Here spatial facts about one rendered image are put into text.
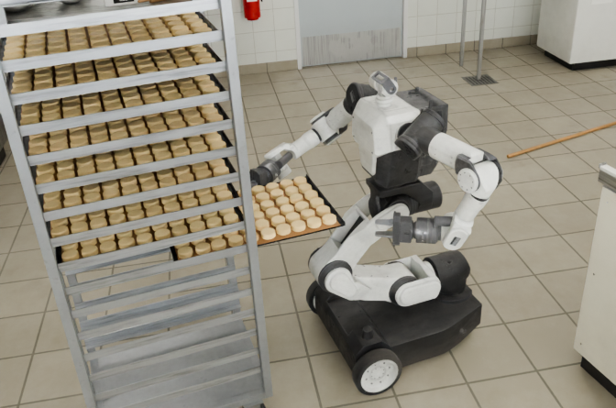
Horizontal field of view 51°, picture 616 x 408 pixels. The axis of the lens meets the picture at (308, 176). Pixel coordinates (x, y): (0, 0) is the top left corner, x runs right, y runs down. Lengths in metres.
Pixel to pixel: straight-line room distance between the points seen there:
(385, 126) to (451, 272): 0.84
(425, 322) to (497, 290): 0.61
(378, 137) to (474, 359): 1.11
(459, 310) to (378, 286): 0.39
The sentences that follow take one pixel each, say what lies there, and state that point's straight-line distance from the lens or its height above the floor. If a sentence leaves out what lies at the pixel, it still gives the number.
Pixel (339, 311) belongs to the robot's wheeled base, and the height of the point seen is 0.19.
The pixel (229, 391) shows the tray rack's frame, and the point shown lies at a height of 0.15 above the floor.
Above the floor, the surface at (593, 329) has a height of 0.25.
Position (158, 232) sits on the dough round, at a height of 0.88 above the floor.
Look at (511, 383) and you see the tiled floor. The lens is 2.85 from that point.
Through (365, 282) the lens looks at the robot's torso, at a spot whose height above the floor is 0.37.
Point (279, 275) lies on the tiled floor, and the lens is 3.37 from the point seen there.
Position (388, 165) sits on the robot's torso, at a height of 0.92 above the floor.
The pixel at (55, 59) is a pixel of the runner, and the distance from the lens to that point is 1.85.
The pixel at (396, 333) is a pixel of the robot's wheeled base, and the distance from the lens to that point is 2.75.
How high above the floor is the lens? 1.98
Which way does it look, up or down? 28 degrees down
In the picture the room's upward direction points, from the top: 3 degrees counter-clockwise
